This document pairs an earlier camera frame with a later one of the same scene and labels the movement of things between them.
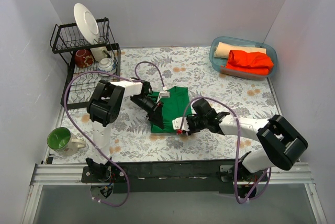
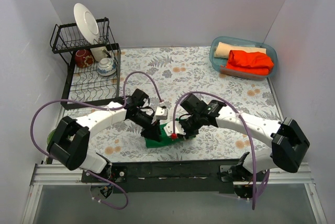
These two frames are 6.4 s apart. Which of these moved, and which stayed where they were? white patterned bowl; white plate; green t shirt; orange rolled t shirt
Moved: green t shirt
Stayed: orange rolled t shirt; white plate; white patterned bowl
